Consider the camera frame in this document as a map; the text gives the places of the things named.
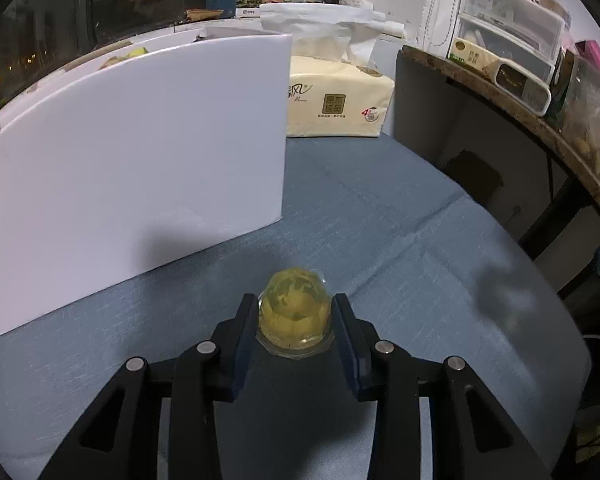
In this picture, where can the dark window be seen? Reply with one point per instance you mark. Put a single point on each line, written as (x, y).
(80, 10)

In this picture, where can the small cream tissue pack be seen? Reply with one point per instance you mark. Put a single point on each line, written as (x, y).
(472, 57)

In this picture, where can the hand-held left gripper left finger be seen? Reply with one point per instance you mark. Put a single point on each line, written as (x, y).
(245, 340)

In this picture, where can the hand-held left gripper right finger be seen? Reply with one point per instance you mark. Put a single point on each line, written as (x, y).
(347, 345)

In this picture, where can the white box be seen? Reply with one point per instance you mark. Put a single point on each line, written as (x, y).
(130, 175)

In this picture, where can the wooden desk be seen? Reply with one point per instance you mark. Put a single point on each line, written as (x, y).
(530, 125)

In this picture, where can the yellow snack packet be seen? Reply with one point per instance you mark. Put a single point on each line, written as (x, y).
(137, 53)

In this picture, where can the clear snack jar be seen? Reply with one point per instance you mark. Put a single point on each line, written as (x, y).
(587, 115)

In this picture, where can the black stool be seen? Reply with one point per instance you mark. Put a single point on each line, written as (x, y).
(472, 175)

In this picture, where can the clear plastic drawer unit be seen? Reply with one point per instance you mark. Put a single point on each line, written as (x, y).
(510, 35)

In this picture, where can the pink box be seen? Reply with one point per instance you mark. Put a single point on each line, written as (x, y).
(592, 52)

